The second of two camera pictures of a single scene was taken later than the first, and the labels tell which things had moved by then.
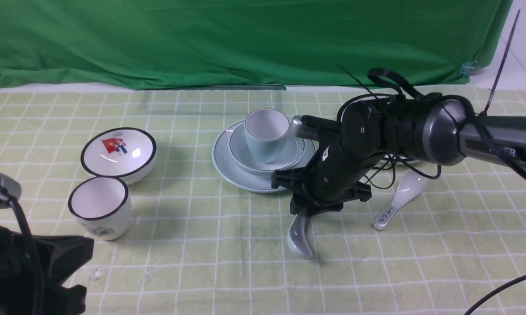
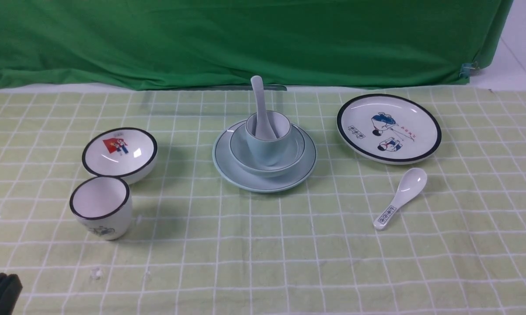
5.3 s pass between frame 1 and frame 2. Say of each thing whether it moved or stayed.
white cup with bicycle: stayed
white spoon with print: stayed
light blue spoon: moved
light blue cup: stayed
